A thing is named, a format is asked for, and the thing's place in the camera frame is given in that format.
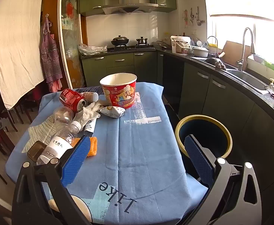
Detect white cloth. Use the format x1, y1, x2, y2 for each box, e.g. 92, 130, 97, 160
0, 0, 45, 110

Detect red soda can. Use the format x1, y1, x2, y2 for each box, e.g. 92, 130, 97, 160
59, 88, 88, 113

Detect white tube with dark cap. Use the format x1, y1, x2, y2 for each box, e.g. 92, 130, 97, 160
84, 118, 97, 137

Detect orange sponge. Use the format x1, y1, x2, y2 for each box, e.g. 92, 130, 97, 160
71, 136, 98, 157

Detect clear plastic bag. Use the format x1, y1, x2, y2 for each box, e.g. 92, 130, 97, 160
78, 43, 108, 56

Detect crumpled white paper towel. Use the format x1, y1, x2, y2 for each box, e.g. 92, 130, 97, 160
74, 100, 108, 128

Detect white supplement bottle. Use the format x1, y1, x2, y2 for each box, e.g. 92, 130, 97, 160
81, 91, 99, 103

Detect crumpled white food wrapper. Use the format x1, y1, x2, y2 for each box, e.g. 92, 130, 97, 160
100, 106, 126, 119

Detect white casserole pot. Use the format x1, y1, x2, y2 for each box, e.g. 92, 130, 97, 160
190, 46, 210, 58

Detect gas stove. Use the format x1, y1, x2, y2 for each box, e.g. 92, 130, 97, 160
107, 44, 155, 51

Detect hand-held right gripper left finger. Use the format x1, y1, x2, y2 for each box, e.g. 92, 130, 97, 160
12, 135, 92, 225

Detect white plastic bucket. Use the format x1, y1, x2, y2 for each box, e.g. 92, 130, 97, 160
170, 35, 191, 54

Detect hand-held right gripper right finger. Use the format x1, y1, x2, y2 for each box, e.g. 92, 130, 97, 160
184, 134, 263, 225

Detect small steel faucet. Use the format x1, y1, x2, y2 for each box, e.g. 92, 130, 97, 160
207, 36, 219, 52

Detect tall steel faucet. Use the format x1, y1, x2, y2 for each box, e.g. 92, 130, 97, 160
236, 27, 256, 71

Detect dark bin with yellow rim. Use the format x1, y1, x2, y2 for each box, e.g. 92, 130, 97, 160
175, 115, 233, 160

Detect blue printed tablecloth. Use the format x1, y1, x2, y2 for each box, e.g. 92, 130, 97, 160
5, 82, 209, 225

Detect steel sink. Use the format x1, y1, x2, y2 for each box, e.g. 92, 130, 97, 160
225, 69, 273, 95

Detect red paper noodle bucket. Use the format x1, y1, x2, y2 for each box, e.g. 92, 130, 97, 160
100, 73, 137, 109

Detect patterned glass sliding door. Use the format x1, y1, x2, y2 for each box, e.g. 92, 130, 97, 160
57, 0, 86, 90

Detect dark wooden dining chair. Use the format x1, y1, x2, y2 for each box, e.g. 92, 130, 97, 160
10, 91, 38, 125

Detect green lower cabinets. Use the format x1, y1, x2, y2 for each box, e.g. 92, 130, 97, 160
80, 51, 274, 194

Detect clear plastic cup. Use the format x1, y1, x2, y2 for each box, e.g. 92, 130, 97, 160
53, 106, 74, 125

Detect hanging kitchen utensils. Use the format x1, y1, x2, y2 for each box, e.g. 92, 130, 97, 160
182, 6, 206, 29

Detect clear plastic water bottle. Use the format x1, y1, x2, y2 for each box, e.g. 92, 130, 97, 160
36, 121, 82, 166

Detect dark pan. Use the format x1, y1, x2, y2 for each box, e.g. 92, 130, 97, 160
204, 56, 227, 70

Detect checked red apron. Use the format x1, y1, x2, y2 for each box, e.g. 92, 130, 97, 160
40, 16, 63, 93

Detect black wok with lid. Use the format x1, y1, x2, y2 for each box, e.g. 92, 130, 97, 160
110, 35, 130, 47

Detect brown plastic tray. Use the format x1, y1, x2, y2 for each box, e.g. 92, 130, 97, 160
27, 141, 47, 162

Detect steel range hood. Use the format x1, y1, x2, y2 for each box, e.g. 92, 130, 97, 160
102, 0, 159, 15

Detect brown cutting board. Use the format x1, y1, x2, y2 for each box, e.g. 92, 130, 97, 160
221, 40, 251, 67

